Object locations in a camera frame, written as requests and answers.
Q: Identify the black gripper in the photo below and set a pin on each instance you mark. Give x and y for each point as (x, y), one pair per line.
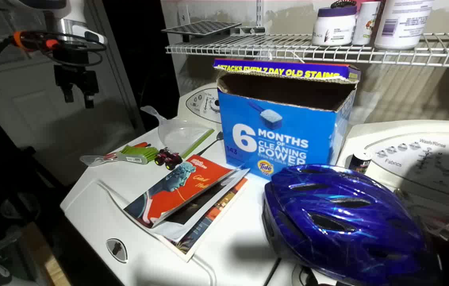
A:
(72, 71)

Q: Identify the orange blue magazine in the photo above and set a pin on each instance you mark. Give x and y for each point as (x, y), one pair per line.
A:
(185, 184)

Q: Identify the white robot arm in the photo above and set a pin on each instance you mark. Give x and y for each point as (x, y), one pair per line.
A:
(66, 41)

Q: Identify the magazine underneath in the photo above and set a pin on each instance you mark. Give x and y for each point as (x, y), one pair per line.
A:
(187, 227)

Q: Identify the green orange packet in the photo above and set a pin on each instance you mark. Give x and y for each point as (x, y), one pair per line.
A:
(141, 154)

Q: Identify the small dark toy car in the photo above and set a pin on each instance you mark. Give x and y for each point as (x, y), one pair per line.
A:
(169, 160)

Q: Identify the white washing machine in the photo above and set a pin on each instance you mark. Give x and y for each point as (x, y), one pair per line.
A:
(234, 252)

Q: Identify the black spoon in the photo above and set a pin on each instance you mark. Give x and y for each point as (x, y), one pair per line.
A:
(218, 139)

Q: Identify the blue detergent box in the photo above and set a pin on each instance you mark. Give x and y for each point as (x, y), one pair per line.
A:
(285, 114)

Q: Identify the small white jar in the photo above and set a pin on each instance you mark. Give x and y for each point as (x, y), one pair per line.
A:
(336, 26)

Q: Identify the slim white bottle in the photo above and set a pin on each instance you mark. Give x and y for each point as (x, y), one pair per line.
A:
(367, 14)

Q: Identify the blue bicycle helmet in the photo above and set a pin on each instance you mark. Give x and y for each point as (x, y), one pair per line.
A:
(347, 227)

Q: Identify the large white jar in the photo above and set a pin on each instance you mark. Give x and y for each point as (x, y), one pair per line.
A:
(402, 25)

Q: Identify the white dryer machine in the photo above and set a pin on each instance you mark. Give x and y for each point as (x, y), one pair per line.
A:
(410, 158)

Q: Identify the white wire shelf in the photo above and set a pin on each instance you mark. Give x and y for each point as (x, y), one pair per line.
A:
(258, 44)

